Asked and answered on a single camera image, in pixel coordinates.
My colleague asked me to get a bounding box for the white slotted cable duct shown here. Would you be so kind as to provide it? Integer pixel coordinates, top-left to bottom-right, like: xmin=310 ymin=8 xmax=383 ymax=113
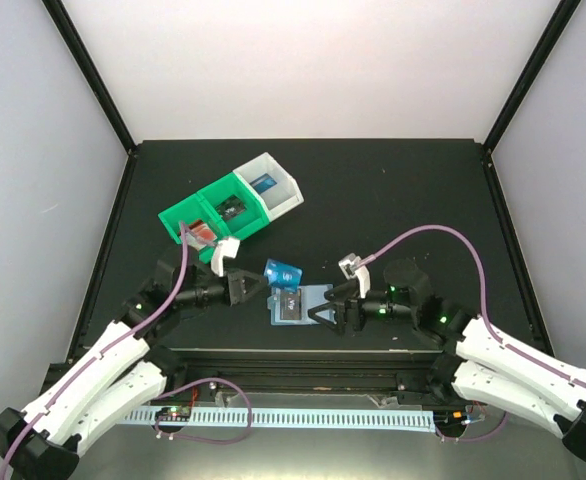
xmin=119 ymin=406 xmax=435 ymax=433

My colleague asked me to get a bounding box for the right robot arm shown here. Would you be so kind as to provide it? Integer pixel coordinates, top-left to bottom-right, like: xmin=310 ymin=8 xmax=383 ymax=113
xmin=308 ymin=256 xmax=586 ymax=463

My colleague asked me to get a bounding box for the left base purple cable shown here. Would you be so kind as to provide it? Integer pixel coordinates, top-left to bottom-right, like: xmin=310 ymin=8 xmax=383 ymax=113
xmin=152 ymin=377 xmax=253 ymax=445

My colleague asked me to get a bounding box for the black frame post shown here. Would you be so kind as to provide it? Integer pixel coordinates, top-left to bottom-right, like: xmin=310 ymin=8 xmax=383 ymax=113
xmin=42 ymin=0 xmax=137 ymax=154
xmin=483 ymin=0 xmax=582 ymax=153

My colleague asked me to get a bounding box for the green middle plastic bin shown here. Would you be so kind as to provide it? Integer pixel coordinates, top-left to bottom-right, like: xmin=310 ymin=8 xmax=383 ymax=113
xmin=197 ymin=173 xmax=269 ymax=240

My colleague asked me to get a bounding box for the green end plastic bin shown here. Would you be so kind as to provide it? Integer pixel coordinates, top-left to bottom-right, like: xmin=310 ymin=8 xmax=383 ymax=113
xmin=158 ymin=193 xmax=230 ymax=263

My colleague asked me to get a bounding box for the black frame post right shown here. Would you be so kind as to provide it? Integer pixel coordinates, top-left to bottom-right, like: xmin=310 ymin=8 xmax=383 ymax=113
xmin=483 ymin=0 xmax=582 ymax=153

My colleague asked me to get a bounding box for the black frame post left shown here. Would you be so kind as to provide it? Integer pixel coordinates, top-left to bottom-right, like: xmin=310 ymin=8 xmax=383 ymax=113
xmin=42 ymin=0 xmax=137 ymax=154

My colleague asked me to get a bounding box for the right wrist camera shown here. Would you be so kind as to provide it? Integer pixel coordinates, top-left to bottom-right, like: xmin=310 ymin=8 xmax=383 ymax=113
xmin=338 ymin=253 xmax=371 ymax=299

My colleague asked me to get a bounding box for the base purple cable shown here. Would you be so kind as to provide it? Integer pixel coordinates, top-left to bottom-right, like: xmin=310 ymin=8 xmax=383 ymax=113
xmin=152 ymin=377 xmax=253 ymax=445
xmin=435 ymin=409 xmax=509 ymax=445

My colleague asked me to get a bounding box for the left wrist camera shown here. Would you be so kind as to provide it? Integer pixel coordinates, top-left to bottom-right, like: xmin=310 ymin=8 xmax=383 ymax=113
xmin=210 ymin=236 xmax=241 ymax=277

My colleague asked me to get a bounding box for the blue card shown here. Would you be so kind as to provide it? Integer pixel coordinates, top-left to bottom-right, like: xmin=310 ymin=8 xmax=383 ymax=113
xmin=250 ymin=173 xmax=277 ymax=194
xmin=263 ymin=259 xmax=303 ymax=291

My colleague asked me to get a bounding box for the blue card in bin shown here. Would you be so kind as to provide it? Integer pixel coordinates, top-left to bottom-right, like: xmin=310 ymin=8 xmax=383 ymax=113
xmin=250 ymin=173 xmax=277 ymax=194

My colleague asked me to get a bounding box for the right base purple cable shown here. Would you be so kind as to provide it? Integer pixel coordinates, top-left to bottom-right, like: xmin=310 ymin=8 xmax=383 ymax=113
xmin=435 ymin=409 xmax=509 ymax=445

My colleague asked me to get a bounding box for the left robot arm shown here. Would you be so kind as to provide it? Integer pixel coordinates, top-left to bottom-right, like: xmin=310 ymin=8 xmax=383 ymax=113
xmin=0 ymin=258 xmax=266 ymax=479

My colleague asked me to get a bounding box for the white plastic bin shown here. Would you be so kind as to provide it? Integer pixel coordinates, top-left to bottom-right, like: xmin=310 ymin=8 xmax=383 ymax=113
xmin=233 ymin=152 xmax=304 ymax=222

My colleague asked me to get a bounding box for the blue card holder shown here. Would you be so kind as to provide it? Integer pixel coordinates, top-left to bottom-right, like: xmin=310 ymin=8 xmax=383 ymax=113
xmin=267 ymin=284 xmax=333 ymax=326

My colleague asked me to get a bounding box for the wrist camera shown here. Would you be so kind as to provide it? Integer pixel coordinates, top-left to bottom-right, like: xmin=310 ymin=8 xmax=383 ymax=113
xmin=338 ymin=253 xmax=371 ymax=299
xmin=210 ymin=236 xmax=241 ymax=277

